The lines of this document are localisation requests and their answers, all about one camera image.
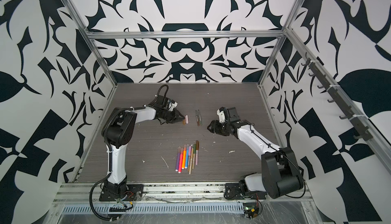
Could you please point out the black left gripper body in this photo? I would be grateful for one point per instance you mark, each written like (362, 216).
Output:
(172, 116)

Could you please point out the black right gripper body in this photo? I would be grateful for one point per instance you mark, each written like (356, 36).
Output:
(222, 128)

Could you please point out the dark brown marker pen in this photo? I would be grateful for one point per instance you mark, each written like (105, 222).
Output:
(197, 118)

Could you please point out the brown capped pink marker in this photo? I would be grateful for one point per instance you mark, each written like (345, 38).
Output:
(197, 152)

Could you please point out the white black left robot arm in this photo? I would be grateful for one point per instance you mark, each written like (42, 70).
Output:
(117, 133)

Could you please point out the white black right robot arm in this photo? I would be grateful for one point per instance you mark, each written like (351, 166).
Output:
(280, 174)

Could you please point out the purple marker pen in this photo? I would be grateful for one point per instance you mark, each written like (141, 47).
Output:
(178, 159)

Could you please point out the blue marker pen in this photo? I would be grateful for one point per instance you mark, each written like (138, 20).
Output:
(187, 156)

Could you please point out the orange marker pen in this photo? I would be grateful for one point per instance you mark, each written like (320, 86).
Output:
(183, 157)

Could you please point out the tan marker pen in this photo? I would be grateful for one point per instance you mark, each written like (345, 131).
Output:
(191, 162)

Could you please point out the pink red marker pen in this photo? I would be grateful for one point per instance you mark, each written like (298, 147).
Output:
(180, 161)

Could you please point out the lilac capped tan marker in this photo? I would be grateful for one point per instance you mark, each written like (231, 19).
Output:
(189, 157)

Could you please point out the small circuit board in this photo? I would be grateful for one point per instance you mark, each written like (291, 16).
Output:
(252, 211)

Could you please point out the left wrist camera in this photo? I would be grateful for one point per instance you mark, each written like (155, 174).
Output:
(172, 105)

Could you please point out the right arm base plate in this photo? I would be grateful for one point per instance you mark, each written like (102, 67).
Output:
(235, 191)

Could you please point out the white slotted cable duct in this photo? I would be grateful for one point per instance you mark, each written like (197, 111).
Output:
(173, 208)

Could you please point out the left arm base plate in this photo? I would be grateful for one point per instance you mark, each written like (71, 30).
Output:
(128, 192)

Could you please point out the black wall hook rack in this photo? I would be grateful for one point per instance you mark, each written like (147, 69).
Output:
(340, 98)

